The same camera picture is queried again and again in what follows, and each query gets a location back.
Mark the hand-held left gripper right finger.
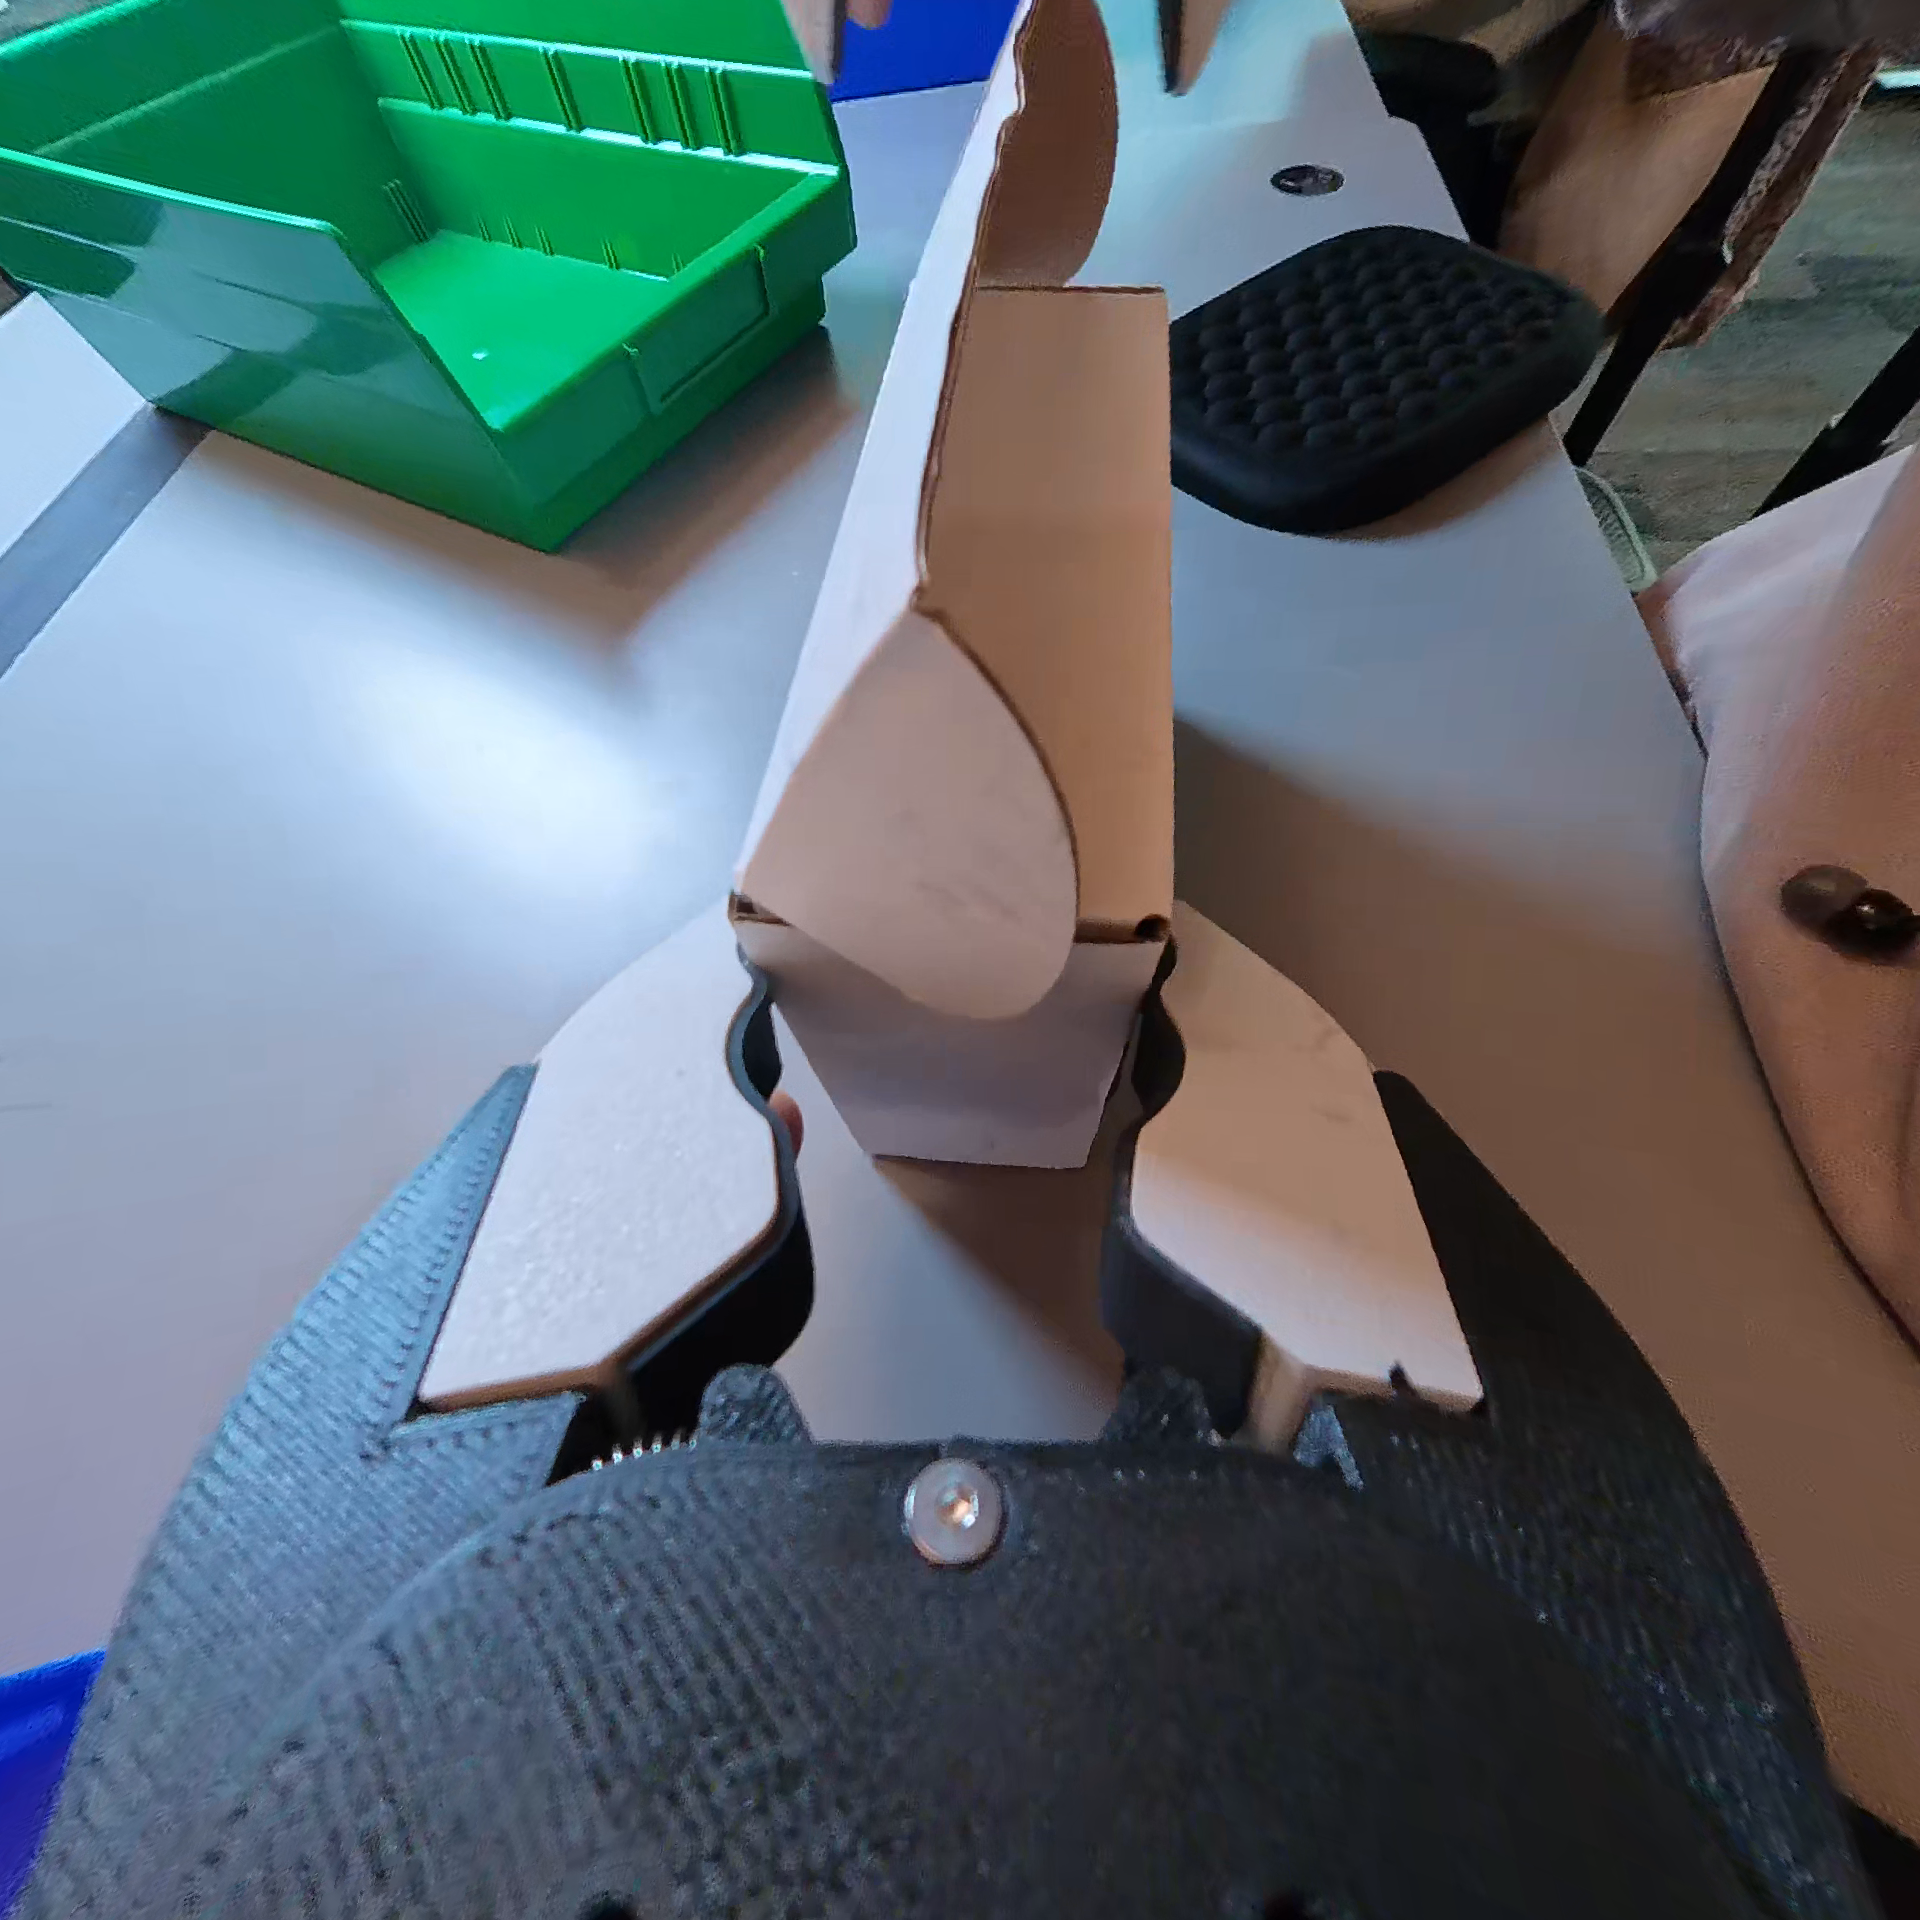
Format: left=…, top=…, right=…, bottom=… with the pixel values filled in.
left=1099, top=915, right=1489, bottom=1450

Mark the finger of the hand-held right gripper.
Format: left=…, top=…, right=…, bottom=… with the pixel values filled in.
left=1162, top=0, right=1238, bottom=96
left=784, top=0, right=893, bottom=81

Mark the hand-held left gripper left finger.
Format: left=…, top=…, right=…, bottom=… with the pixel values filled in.
left=416, top=907, right=818, bottom=1442

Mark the black chair frame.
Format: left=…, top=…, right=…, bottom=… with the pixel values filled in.
left=1558, top=30, right=1920, bottom=520

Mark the white cardboard mailer box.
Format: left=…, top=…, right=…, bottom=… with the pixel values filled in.
left=729, top=0, right=1180, bottom=1169

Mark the brown board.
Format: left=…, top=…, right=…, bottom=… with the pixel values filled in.
left=1499, top=17, right=1788, bottom=324

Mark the black textured mat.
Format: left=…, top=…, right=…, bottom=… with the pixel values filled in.
left=1169, top=224, right=1604, bottom=536

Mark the green plastic bin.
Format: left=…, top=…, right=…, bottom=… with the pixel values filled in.
left=0, top=0, right=858, bottom=554

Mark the blue plastic bin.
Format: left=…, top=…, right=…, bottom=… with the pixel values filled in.
left=829, top=0, right=1021, bottom=105
left=0, top=1650, right=110, bottom=1920

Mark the person's pale shirt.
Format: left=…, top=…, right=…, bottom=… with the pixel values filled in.
left=1635, top=450, right=1920, bottom=1846

